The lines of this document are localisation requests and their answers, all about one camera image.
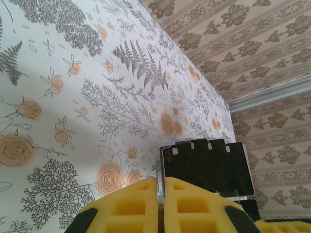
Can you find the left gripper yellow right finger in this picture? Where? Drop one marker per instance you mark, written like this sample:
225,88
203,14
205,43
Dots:
175,194

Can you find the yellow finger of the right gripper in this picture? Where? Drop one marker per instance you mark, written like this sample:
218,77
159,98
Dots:
291,227

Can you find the black VIP card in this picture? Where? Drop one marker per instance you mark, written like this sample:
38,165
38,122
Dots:
251,210
204,170
221,170
240,170
175,170

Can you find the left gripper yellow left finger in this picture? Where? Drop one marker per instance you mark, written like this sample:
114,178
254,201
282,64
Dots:
126,208

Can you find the aluminium frame post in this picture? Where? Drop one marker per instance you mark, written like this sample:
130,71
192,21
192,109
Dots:
272,93

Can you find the clear acrylic card stand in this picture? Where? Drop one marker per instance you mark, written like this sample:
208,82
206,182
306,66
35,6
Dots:
155,160

